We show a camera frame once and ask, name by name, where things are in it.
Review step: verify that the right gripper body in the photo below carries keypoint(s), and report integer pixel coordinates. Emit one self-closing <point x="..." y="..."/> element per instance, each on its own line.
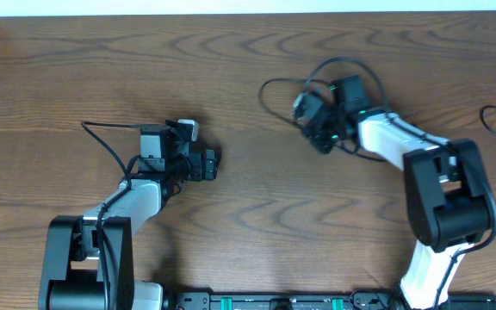
<point x="325" y="138"/>

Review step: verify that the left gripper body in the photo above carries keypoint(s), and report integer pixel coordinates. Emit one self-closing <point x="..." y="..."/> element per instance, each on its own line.
<point x="196" y="168"/>

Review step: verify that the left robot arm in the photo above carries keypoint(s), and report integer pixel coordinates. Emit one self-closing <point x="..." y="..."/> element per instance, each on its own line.
<point x="88" y="262"/>

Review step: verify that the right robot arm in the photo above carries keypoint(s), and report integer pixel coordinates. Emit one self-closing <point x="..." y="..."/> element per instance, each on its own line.
<point x="449" y="202"/>

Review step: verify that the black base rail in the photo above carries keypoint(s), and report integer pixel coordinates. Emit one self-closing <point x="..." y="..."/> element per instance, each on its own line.
<point x="361" y="299"/>

